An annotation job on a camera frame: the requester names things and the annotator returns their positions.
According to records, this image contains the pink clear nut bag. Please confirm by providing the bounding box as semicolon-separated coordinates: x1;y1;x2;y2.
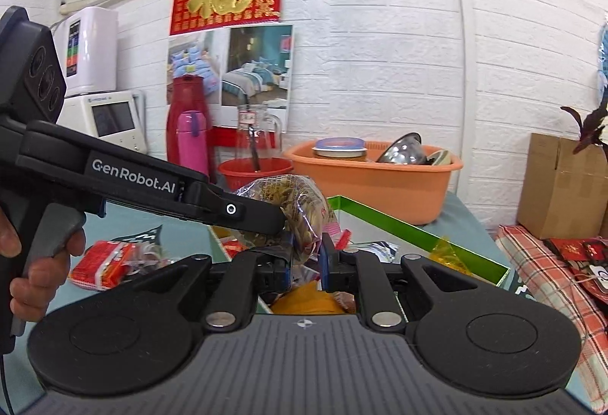
236;174;343;265

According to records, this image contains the person's left hand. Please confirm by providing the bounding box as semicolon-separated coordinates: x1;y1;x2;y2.
10;229;86;322

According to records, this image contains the green cardboard snack box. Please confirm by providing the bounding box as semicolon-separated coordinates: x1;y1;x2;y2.
208;195;512;316

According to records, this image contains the white snack packet in box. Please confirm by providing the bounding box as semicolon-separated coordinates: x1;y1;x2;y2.
351;240;399;264

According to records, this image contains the yellow chip bag in box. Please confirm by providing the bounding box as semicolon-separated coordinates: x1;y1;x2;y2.
270;281;347;315

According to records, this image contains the orange plastic basin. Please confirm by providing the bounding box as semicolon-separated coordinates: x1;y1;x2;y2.
283;140;463;225

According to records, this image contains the orange yellow bag in box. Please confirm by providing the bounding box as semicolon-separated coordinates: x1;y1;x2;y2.
429;238;472;276

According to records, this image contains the white screen appliance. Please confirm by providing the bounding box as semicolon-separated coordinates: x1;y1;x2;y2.
58;91;147;154

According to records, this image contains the clear dark candy bag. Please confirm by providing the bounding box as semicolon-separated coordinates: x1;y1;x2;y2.
133;243;174;274

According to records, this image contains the red plastic colander bowl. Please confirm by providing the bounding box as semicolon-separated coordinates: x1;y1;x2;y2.
217;158;294;191

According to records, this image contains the red peanut snack bag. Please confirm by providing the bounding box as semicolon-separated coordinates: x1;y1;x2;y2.
68;240;142;292

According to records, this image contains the blue lidded container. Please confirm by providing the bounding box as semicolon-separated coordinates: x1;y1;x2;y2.
312;137;367;159

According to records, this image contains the steel bowl in basin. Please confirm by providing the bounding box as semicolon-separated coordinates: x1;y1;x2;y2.
377;132;427;165

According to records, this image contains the white water purifier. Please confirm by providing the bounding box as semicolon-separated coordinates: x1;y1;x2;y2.
54;7;119;97

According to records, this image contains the pink thermos bottle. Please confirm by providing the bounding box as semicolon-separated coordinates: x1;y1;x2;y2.
176;110;209;175

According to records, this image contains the glass jar with spoon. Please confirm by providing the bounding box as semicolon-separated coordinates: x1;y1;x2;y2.
236;104;282;172

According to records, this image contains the dark red thermos jug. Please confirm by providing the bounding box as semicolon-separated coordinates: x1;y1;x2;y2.
166;75;217;183

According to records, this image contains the plaid red cloth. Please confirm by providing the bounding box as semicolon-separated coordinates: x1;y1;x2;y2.
495;226;607;414

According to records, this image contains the bedding poster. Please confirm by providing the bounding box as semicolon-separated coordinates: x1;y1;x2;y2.
166;24;295;128

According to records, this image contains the brown cardboard box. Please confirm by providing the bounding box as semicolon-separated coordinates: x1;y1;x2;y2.
516;133;607;239

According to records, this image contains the dark red plant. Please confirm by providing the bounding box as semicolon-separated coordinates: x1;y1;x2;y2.
561;96;608;157

